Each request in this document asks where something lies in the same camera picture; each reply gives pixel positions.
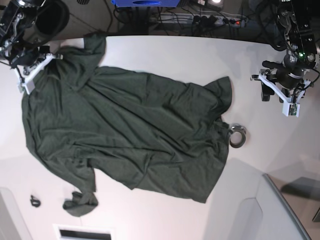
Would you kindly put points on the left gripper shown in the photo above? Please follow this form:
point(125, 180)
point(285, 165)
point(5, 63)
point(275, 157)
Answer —
point(268, 79)

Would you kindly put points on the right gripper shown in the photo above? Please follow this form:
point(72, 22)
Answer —
point(33, 60)

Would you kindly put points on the dark green t-shirt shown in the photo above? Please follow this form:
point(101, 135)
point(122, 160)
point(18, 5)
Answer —
point(143, 130)

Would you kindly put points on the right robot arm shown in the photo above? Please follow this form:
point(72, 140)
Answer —
point(17, 17)

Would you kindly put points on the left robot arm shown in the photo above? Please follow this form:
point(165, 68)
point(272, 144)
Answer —
point(293, 20)

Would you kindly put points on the grey tape roll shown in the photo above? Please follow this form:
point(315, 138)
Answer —
point(237, 135)

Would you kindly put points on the small black clip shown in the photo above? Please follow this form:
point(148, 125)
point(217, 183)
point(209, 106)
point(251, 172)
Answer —
point(35, 202)

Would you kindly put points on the blue box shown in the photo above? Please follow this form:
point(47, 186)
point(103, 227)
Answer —
point(145, 3)

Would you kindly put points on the white power strip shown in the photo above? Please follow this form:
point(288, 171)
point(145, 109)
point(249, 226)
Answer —
point(235, 21)

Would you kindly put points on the white table cable slot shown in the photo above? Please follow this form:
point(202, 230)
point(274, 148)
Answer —
point(74, 232)

